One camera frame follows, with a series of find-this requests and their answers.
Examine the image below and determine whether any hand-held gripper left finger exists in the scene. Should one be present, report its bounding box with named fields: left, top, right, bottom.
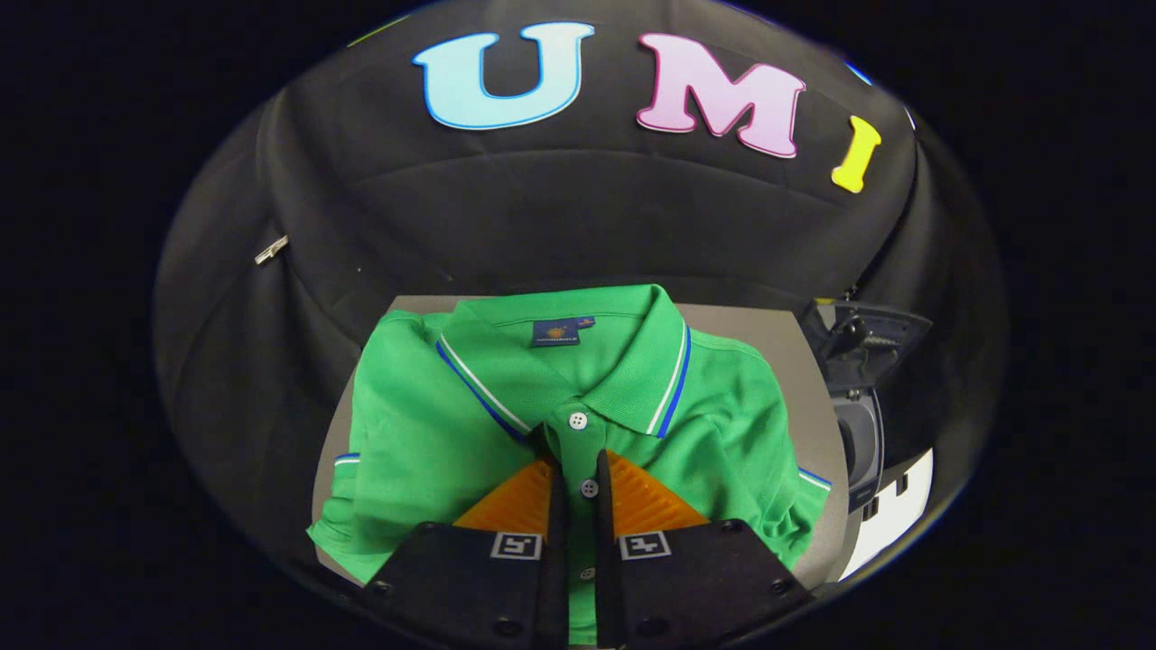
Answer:
left=357, top=456, right=570, bottom=650

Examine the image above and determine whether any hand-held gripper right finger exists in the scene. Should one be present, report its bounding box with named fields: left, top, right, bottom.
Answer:
left=596, top=449, right=818, bottom=650

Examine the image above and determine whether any green polo shirt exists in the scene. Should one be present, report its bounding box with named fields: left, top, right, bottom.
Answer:
left=307, top=283, right=834, bottom=646

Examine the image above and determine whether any grey washing machine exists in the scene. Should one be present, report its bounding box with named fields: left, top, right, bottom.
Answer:
left=826, top=388, right=890, bottom=515

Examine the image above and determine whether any dark washing machine lid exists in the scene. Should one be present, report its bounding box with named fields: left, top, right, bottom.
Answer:
left=799, top=301, right=933, bottom=398

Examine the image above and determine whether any black backdrop cloth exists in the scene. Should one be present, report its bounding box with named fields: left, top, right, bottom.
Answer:
left=154, top=0, right=1011, bottom=588

